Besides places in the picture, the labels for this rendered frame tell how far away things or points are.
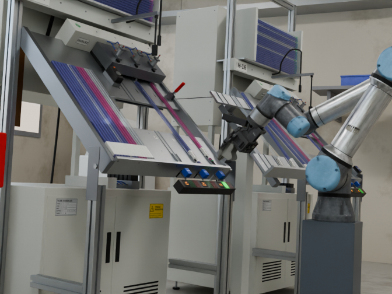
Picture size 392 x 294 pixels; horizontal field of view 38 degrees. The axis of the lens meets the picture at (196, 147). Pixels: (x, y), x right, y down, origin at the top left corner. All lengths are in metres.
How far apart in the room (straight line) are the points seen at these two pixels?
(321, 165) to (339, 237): 0.27
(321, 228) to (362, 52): 3.92
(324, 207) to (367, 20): 3.99
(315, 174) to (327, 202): 0.17
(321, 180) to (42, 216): 0.96
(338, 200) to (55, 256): 1.02
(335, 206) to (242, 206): 0.66
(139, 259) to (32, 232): 0.53
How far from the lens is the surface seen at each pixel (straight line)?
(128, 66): 2.44
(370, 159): 5.68
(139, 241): 2.45
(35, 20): 2.53
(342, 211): 2.09
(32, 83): 2.48
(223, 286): 2.45
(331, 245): 2.06
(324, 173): 1.94
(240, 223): 2.63
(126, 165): 1.92
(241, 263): 2.64
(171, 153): 2.18
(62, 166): 6.89
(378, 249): 5.69
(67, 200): 2.16
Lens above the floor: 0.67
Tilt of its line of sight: 3 degrees up
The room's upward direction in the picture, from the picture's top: 3 degrees clockwise
